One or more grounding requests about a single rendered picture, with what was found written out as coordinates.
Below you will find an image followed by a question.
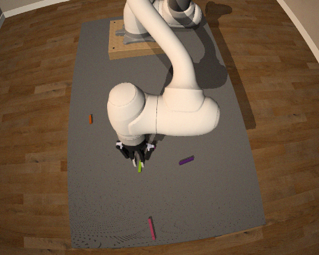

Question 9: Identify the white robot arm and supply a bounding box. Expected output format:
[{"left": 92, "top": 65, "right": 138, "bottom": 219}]
[{"left": 107, "top": 0, "right": 220, "bottom": 146}]

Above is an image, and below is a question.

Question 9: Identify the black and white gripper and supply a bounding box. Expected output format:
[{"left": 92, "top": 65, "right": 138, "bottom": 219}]
[{"left": 116, "top": 139, "right": 155, "bottom": 167}]

